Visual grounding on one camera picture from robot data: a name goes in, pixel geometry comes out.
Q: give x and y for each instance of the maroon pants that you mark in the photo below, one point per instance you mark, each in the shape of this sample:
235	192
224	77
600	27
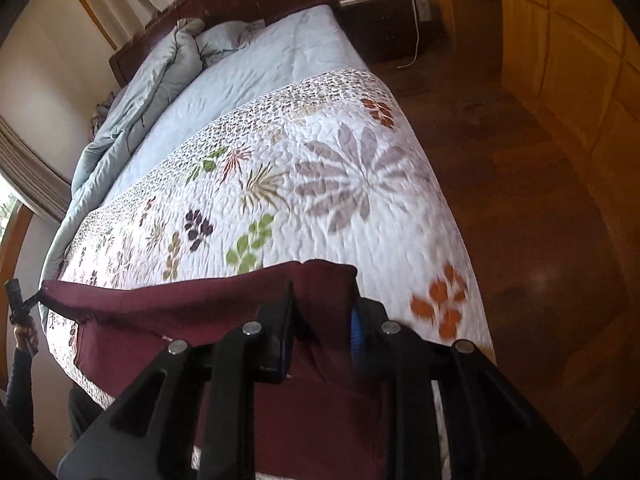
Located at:
322	422

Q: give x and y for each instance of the left forearm dark sleeve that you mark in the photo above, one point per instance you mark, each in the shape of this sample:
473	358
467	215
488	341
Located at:
19	403

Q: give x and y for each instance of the dark wooden nightstand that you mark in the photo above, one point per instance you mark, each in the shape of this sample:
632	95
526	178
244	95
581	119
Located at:
380	30

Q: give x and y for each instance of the wooden window frame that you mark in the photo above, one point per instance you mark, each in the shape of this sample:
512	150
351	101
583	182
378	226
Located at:
11	246

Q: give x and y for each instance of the grey blue pillow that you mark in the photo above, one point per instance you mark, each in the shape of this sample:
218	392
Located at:
220	41

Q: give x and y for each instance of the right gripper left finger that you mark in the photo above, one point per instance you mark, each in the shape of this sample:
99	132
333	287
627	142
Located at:
256	352

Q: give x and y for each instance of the light blue bed sheet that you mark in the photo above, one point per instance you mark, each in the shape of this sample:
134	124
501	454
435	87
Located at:
302	45

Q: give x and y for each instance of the person's left hand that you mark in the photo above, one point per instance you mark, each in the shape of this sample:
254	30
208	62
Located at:
26	338

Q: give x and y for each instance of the side window curtain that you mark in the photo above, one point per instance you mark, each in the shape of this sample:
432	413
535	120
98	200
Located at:
37	185

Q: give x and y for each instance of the dark wooden headboard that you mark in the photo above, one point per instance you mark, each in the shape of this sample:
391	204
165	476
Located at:
126	61

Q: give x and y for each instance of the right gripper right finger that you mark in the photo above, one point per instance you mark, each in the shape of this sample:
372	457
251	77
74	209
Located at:
411	370

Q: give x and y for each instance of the grey blue duvet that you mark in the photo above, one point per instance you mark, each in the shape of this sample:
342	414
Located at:
171	66

